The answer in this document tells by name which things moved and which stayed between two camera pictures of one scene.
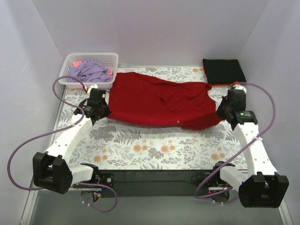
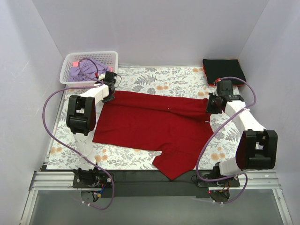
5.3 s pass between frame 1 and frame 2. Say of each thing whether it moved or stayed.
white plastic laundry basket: stayed
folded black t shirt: stayed
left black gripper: moved
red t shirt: moved
